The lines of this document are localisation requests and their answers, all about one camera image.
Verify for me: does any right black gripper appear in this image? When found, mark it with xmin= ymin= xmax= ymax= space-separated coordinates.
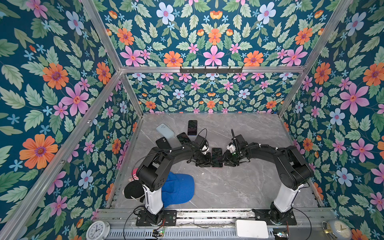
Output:
xmin=218 ymin=150 xmax=242 ymax=167

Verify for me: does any pink-edged smartphone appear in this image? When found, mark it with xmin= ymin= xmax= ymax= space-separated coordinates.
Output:
xmin=211 ymin=148 xmax=223 ymax=168

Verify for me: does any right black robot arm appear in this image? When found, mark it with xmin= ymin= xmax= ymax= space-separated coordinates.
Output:
xmin=221 ymin=130 xmax=314 ymax=225

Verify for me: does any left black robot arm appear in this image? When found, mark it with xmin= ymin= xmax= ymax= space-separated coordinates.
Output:
xmin=136 ymin=136 xmax=211 ymax=215

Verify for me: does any black phone case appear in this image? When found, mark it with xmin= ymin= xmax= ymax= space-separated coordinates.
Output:
xmin=156 ymin=137 xmax=172 ymax=150

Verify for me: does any light blue phone case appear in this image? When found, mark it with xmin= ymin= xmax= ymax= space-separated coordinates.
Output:
xmin=156 ymin=123 xmax=175 ymax=140

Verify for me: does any silver-edged smartphone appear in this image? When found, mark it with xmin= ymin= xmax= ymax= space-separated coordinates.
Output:
xmin=177 ymin=133 xmax=191 ymax=145

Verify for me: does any blue baseball cap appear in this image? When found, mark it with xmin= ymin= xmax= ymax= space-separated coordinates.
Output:
xmin=162 ymin=172 xmax=195 ymax=208

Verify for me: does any blue-edged smartphone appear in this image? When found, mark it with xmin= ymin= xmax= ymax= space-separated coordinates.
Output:
xmin=187 ymin=120 xmax=198 ymax=136

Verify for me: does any white rectangular box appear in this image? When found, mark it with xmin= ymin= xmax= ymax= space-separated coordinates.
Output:
xmin=235 ymin=220 xmax=269 ymax=240

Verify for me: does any black plush toy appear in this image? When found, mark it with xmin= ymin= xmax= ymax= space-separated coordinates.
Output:
xmin=123 ymin=168 xmax=145 ymax=203

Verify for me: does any silver alarm clock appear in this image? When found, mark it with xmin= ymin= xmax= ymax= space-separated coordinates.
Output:
xmin=322 ymin=220 xmax=353 ymax=240

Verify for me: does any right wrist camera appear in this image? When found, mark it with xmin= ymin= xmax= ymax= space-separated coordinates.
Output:
xmin=227 ymin=143 xmax=237 ymax=154

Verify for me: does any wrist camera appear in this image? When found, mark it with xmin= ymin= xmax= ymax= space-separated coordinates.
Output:
xmin=227 ymin=143 xmax=237 ymax=154
xmin=194 ymin=135 xmax=209 ymax=152

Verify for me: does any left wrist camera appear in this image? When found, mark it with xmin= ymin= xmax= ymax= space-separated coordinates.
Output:
xmin=194 ymin=135 xmax=209 ymax=152

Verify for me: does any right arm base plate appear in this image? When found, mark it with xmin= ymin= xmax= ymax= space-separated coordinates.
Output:
xmin=252 ymin=209 xmax=297 ymax=226

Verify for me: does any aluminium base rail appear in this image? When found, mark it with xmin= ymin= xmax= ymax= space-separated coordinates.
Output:
xmin=97 ymin=208 xmax=336 ymax=240

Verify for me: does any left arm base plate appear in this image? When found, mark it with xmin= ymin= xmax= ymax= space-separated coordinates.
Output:
xmin=136 ymin=210 xmax=177 ymax=227

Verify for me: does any black hook rail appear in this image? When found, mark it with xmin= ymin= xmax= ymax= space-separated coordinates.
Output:
xmin=179 ymin=66 xmax=243 ymax=75

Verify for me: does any white wall clock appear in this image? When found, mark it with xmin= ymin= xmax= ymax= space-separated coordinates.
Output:
xmin=86 ymin=221 xmax=111 ymax=240

